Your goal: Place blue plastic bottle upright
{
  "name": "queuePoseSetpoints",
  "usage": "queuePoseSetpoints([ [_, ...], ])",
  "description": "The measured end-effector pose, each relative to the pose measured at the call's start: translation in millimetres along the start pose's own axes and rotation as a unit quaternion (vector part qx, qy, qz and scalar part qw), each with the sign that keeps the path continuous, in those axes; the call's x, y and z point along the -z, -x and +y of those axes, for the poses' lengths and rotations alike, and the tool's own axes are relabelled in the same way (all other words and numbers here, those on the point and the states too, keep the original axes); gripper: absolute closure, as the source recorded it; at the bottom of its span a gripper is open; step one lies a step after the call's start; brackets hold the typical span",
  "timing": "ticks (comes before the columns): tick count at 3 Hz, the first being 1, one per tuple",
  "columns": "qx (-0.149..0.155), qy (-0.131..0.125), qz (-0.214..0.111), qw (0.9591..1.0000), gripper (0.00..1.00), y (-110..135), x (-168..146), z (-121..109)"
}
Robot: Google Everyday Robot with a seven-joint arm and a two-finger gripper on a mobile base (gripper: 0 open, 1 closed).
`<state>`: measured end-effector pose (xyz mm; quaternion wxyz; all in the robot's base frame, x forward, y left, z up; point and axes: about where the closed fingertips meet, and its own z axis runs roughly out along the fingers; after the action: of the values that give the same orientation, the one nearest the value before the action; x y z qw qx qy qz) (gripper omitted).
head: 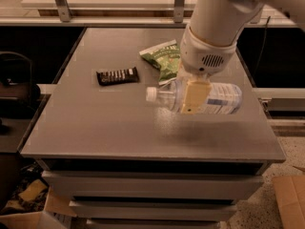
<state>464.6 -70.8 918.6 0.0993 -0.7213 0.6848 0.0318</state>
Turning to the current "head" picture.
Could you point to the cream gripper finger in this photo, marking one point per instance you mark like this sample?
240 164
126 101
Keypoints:
195 91

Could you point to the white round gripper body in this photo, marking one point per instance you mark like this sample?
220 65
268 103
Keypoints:
203 57

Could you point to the clear blue-labelled plastic bottle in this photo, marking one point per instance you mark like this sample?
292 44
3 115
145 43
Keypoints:
223 99

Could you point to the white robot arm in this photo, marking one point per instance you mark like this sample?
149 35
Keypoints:
220 22

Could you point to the green chip bag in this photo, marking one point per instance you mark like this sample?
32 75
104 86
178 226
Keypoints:
166 58

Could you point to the black snack bar wrapper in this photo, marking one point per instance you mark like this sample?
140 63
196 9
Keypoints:
129 75

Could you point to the grey drawer cabinet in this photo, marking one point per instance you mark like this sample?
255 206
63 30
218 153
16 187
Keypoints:
125 164

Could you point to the cardboard box right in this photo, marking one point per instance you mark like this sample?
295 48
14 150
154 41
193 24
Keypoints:
290 198

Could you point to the cardboard box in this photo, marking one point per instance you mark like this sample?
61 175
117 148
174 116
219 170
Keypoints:
290 198
56 214

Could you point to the black office chair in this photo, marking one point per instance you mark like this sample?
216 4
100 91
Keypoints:
19 93

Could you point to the cardboard box bottom left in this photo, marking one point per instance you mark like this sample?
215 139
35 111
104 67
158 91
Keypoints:
56 214

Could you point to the right metal bracket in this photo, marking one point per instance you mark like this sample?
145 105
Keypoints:
257 17

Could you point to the metal bracket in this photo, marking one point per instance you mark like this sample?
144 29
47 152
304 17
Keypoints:
63 10
257 17
178 11

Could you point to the middle metal bracket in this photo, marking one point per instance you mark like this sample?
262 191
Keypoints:
178 11

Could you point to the left metal bracket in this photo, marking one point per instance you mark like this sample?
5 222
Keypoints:
63 10

